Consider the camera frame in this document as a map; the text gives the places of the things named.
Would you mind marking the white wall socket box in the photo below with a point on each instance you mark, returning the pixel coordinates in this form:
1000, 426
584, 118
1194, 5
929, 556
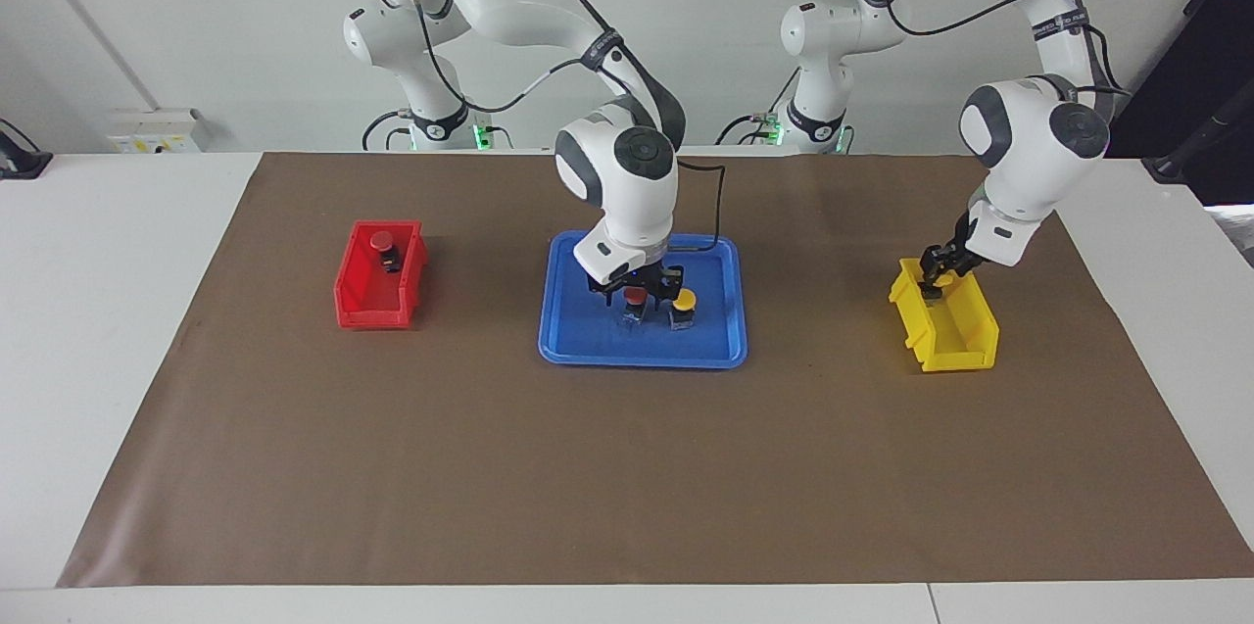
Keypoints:
157, 131

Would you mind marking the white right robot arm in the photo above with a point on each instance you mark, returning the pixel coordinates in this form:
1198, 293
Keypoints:
549, 7

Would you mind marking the black clamp base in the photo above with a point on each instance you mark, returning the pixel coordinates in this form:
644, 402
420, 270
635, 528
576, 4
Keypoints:
20, 159

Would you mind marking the brown paper mat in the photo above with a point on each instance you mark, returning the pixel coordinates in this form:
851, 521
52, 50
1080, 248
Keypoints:
627, 467

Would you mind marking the red plastic bin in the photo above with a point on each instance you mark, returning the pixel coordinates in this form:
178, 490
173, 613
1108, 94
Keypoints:
377, 296

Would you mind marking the yellow push button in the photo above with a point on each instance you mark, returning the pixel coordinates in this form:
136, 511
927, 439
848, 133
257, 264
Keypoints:
686, 299
942, 283

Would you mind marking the red push button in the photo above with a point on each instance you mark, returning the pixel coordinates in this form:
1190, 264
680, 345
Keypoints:
637, 311
381, 239

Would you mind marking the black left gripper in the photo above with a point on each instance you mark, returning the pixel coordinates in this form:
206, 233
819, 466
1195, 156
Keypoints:
955, 247

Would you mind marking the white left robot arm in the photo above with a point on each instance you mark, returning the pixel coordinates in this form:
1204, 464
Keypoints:
1029, 115

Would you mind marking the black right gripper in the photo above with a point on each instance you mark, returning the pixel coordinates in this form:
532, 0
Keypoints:
642, 279

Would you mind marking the yellow plastic bin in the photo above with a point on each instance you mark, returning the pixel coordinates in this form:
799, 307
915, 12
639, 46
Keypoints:
955, 325

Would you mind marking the blue plastic tray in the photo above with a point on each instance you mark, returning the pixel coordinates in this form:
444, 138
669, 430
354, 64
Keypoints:
578, 335

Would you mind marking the black side panel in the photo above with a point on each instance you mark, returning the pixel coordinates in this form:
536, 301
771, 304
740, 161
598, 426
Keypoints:
1195, 66

